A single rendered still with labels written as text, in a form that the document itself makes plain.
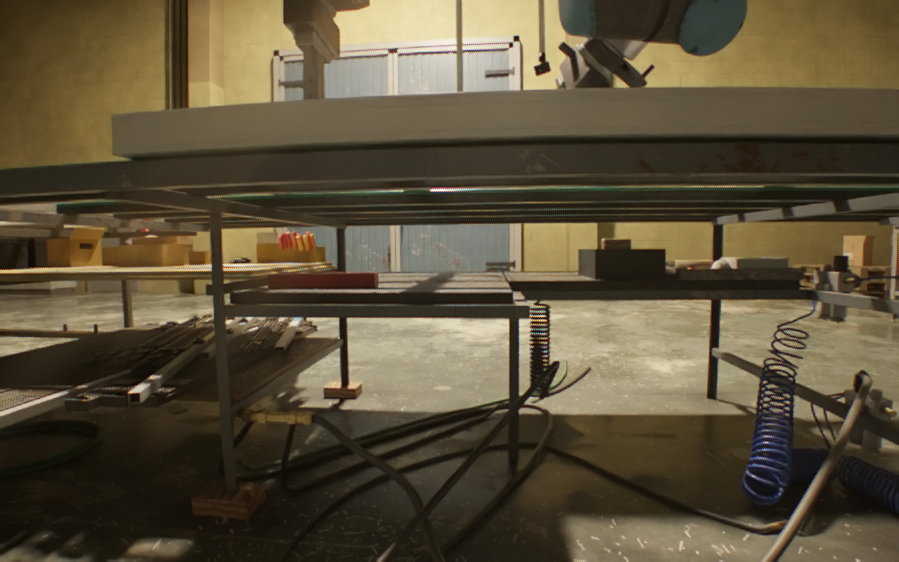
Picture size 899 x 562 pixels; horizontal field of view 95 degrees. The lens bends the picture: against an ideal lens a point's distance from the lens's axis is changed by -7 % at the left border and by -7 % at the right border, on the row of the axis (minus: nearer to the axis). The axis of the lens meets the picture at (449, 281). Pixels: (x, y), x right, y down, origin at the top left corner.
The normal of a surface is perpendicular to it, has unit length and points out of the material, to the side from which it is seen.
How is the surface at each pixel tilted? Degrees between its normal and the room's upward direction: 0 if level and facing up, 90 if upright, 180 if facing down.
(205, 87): 90
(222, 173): 90
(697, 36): 135
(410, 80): 90
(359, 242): 90
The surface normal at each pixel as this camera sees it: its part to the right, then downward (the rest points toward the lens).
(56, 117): -0.09, 0.07
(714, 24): 0.16, 0.75
